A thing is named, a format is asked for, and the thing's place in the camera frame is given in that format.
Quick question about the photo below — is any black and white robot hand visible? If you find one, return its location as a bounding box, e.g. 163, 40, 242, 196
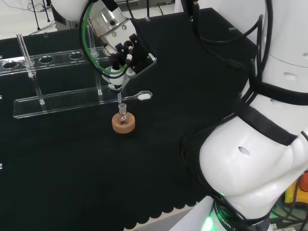
100, 19, 158, 94

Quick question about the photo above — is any yellow stop button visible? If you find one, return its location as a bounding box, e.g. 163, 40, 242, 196
284, 168, 308, 205

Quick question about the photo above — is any clear acrylic funnel stand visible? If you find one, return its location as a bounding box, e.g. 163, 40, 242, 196
0, 24, 145, 120

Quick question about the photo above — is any cork ring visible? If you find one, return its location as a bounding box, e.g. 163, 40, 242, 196
112, 112, 136, 134

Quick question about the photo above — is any black cloth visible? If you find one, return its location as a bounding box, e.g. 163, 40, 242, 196
0, 7, 263, 231

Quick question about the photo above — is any black tripod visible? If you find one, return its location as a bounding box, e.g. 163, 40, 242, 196
26, 0, 52, 31

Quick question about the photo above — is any glass weighing funnel with powder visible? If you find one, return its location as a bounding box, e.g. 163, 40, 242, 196
121, 90, 153, 103

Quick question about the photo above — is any green cable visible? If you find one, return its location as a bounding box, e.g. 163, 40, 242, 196
80, 1, 127, 78

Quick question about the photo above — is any glass round-bottom flask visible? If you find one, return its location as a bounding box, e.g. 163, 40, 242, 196
116, 103, 129, 126

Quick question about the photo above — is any thick black cable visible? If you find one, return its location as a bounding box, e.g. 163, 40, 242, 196
181, 0, 265, 45

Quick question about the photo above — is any translucent plastic funnel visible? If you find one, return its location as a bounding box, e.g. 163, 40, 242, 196
116, 83, 128, 105

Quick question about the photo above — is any grey cabinet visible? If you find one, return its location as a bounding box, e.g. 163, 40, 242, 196
53, 7, 81, 32

